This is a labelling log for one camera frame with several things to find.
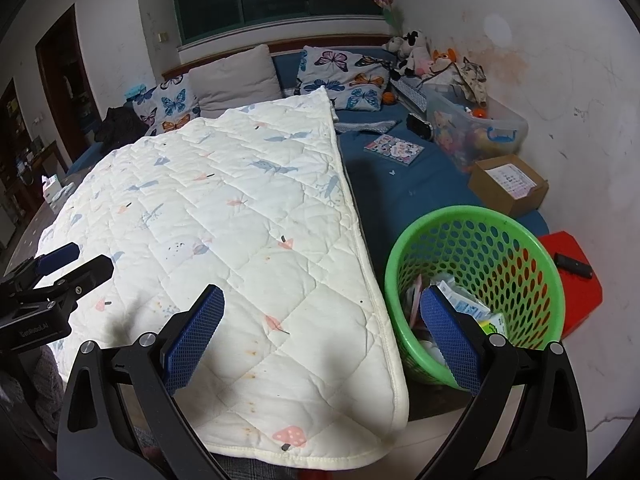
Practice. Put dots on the black clothing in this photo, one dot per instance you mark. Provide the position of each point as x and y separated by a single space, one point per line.
120 127

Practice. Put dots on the orange fox plush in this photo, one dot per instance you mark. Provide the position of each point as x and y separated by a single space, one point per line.
444 60

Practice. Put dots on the red stool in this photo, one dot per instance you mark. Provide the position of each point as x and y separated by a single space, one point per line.
575 305

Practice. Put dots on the black remote control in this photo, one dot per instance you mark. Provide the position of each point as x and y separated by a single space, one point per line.
572 266

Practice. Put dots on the black pouch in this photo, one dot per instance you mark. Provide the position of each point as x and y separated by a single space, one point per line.
420 127

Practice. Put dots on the white tissue box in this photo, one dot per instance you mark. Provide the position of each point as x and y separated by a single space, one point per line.
51 187

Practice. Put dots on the grey star tablecloth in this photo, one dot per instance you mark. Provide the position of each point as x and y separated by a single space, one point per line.
35 225

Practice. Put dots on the cardboard box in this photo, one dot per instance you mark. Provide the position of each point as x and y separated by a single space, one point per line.
507 187

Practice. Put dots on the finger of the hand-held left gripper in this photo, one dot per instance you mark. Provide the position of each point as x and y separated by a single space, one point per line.
57 257
85 275

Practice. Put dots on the printed white cloth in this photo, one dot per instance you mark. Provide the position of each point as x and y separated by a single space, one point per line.
472 80

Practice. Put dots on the black and white cow plush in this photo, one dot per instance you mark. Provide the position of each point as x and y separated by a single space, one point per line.
410 50

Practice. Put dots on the dark window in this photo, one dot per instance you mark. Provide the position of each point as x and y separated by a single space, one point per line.
280 0

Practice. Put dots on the brown wooden desk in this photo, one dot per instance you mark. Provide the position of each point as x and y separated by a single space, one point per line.
50 157

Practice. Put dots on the clear storage box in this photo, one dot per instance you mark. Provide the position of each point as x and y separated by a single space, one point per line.
470 135

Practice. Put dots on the grey pillow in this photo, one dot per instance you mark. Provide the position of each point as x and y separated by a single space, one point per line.
235 80

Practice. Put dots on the blue patterned box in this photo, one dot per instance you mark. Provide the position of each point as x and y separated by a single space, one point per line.
410 94

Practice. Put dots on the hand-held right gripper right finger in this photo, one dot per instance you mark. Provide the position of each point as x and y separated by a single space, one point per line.
450 335

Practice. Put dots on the person's left forearm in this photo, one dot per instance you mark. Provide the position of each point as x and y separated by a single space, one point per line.
30 390

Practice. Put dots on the green plastic basket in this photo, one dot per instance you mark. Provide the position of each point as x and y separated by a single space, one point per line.
500 250

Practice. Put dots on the dark wooden door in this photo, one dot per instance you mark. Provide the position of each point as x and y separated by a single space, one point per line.
65 75

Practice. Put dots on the colourful sticker book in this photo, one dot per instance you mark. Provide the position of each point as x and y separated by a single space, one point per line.
395 149

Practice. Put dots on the blue sofa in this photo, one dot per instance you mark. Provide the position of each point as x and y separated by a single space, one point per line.
400 190

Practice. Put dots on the paper flower decoration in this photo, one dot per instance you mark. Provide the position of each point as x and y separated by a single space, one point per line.
385 2

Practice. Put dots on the small orange ball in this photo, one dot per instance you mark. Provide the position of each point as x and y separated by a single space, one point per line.
388 98

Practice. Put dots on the dark wooden cabinet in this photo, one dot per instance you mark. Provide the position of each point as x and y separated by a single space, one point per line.
15 160

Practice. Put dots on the butterfly print pillow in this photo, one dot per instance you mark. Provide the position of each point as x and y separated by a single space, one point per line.
170 105
370 90
325 67

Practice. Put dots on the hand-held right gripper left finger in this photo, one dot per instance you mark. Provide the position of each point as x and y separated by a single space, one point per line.
197 335

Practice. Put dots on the white printed quilt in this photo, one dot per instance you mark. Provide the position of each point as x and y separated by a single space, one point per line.
225 210

